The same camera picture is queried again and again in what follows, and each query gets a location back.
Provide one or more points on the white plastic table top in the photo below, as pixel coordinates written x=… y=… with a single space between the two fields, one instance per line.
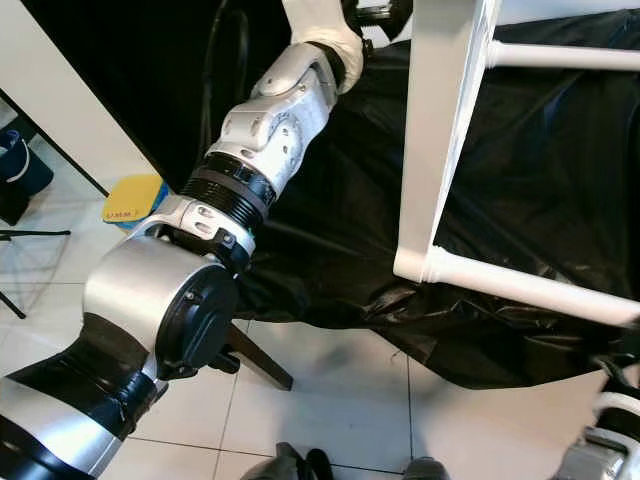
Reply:
x=430 y=100

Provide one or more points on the white plastic table leg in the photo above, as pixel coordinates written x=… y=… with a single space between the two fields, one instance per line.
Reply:
x=560 y=56
x=530 y=288

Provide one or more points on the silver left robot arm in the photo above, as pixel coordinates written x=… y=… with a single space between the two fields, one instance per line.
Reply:
x=150 y=290

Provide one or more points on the black plastic table cover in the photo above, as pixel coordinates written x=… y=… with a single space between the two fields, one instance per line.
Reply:
x=360 y=200

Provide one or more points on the dark blue round bin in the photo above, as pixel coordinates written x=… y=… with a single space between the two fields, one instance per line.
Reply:
x=25 y=175

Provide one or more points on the black door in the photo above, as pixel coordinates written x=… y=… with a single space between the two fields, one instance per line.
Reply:
x=120 y=80

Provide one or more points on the black tripod stand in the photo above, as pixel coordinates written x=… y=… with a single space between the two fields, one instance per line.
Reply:
x=25 y=234

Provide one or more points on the yellow cardboard box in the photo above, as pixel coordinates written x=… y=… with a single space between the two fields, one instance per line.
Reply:
x=135 y=200

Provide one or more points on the grey robot right foot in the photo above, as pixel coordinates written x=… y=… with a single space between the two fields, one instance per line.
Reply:
x=425 y=470

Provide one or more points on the grey robot foot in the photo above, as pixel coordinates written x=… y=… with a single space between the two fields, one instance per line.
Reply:
x=285 y=463
x=425 y=470

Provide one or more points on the grey robot left foot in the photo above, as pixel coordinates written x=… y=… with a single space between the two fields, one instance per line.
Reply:
x=285 y=463

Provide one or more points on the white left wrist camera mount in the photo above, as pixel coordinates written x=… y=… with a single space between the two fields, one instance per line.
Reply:
x=320 y=25

